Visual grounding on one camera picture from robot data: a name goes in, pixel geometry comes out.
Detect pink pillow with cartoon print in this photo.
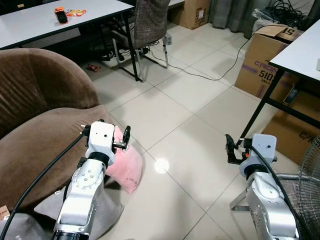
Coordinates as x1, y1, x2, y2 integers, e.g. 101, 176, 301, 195
105, 126, 144, 195

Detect brown velvet round sofa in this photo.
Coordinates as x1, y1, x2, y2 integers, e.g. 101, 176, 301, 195
0, 48, 132, 211

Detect plain grey pillow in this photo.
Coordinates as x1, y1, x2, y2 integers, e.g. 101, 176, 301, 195
32, 189, 124, 240

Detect black-lettered cardboard box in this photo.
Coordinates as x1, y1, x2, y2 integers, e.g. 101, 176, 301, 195
261, 90, 320, 166

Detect purple-printed large cardboard box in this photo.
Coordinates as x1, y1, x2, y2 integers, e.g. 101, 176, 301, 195
234, 25, 303, 103

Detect brown fabric metal chair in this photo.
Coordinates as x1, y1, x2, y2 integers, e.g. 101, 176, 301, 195
111, 0, 171, 83

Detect orange yellow snack packet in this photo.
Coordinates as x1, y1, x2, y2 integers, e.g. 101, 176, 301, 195
66, 8, 87, 17

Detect white table slanted black legs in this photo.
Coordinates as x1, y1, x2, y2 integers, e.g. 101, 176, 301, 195
241, 20, 320, 146

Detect orange and black device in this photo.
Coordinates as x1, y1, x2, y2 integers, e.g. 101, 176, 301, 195
54, 6, 69, 25

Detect long white table black legs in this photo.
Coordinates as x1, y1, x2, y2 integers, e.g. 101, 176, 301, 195
0, 0, 143, 83

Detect grey curtain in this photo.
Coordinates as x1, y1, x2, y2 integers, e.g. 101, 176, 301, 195
209, 0, 273, 31

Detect small white-labelled cardboard box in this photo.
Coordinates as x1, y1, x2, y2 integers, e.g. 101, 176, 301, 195
167, 0, 212, 31

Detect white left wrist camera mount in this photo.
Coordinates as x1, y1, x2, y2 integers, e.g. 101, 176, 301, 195
86, 121, 117, 158

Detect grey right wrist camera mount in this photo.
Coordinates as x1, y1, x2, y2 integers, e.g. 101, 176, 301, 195
248, 133, 277, 168

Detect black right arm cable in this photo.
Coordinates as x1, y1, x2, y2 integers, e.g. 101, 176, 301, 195
250, 145, 313, 240

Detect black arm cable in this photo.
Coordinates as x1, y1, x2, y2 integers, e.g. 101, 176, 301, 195
0, 124, 92, 240
250, 145, 313, 240

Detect thin black floor cable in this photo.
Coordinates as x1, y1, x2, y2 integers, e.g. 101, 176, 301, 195
145, 37, 251, 81

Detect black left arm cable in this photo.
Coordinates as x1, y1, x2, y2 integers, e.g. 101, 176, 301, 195
0, 124, 92, 240

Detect metal wire fan guard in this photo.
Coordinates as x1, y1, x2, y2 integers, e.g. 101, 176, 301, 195
297, 135, 320, 240

